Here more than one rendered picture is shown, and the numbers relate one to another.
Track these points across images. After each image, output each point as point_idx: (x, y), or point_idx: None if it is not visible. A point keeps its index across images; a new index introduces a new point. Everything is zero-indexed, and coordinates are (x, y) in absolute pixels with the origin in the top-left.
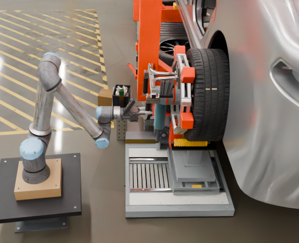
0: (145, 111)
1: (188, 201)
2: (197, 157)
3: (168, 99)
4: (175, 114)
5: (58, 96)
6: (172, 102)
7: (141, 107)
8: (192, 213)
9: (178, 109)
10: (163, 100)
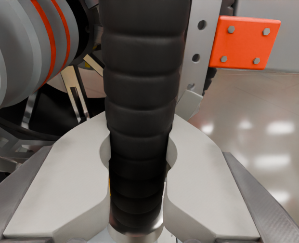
0: (184, 141)
1: (169, 240)
2: None
3: (52, 32)
4: (10, 148)
5: None
6: (64, 57)
7: (64, 184)
8: None
9: (3, 130)
10: (43, 48)
